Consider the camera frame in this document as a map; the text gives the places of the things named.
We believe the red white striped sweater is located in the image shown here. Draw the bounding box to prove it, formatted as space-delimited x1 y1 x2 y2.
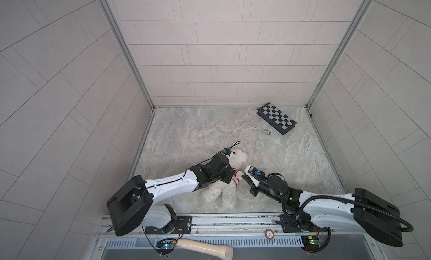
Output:
231 169 244 187

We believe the white teddy bear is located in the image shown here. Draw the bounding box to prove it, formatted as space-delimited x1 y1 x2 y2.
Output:
201 149 248 212

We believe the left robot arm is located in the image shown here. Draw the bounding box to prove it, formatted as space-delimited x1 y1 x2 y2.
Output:
107 149 235 236

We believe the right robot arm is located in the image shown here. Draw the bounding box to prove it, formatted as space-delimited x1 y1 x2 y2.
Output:
242 167 414 247

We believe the round red white sticker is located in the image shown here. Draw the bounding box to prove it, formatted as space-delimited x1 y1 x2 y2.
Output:
264 229 275 240

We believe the black white checkerboard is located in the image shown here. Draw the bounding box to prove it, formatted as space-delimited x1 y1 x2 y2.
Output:
257 103 296 135

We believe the right green circuit board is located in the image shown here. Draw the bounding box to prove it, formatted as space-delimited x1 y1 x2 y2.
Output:
301 235 322 252

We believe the green circuit board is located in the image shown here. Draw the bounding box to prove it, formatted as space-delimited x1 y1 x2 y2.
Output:
301 235 322 252
156 238 177 255

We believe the left green circuit board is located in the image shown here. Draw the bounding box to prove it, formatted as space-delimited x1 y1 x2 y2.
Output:
156 238 177 255

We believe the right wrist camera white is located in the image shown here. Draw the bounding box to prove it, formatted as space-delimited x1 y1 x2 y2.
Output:
245 166 267 182

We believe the aluminium front rail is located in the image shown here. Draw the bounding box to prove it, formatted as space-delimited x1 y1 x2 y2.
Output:
90 211 381 249

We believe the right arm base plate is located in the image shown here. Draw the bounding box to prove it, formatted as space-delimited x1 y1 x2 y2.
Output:
276 214 328 233

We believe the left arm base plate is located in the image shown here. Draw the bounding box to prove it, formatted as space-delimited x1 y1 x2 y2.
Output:
144 215 193 235

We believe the beige wooden handle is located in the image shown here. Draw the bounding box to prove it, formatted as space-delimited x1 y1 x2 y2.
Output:
176 239 233 260

